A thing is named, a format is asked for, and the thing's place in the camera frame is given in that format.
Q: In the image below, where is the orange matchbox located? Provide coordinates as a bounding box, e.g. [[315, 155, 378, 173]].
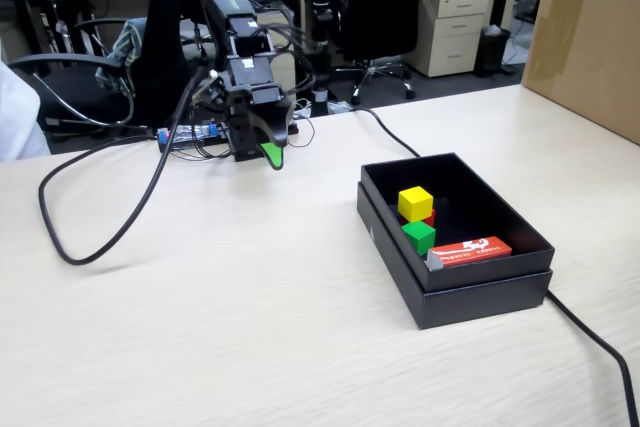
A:
[[424, 235, 514, 273]]

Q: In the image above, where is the black mesh office chair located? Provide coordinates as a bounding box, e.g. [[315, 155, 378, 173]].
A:
[[332, 0, 434, 107]]

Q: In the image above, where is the green wooden cube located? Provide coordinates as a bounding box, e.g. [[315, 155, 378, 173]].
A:
[[401, 220, 437, 257]]

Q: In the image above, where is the black cardboard box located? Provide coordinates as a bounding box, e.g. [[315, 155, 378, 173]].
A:
[[359, 151, 557, 294]]

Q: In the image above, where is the yellow wooden cube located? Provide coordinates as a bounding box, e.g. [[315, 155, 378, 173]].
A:
[[398, 185, 435, 223]]

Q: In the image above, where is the red wooden cube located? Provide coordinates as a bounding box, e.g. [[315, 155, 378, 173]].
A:
[[398, 206, 436, 229]]

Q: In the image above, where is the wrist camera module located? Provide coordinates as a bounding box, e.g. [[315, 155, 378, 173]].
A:
[[192, 71, 231, 111]]

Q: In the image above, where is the striped cloth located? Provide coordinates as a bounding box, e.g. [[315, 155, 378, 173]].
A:
[[94, 16, 149, 96]]

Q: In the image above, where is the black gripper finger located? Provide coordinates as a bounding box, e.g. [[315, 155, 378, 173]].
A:
[[228, 96, 259, 146], [252, 99, 294, 171]]

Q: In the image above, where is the black high-back office chair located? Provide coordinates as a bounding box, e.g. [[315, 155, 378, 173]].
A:
[[8, 0, 201, 141]]

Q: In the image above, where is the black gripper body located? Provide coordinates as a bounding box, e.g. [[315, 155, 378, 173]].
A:
[[222, 55, 284, 113]]

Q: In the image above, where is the person in white shirt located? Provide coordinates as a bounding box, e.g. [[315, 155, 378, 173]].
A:
[[0, 46, 51, 163]]

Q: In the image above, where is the thick black looped cable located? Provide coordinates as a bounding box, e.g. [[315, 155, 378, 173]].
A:
[[38, 66, 211, 267]]

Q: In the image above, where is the large brown cardboard box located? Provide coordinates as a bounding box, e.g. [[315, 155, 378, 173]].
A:
[[520, 0, 640, 146]]

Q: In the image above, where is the robot controller board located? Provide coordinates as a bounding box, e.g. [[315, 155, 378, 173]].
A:
[[156, 122, 221, 152]]

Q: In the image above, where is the long black power cable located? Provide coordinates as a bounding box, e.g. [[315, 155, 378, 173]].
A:
[[324, 105, 640, 427]]

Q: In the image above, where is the beige three-drawer cabinet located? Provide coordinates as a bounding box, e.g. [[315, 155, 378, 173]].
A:
[[403, 0, 492, 79]]

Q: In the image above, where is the black trash bin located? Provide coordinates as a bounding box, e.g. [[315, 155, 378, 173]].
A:
[[473, 25, 513, 78]]

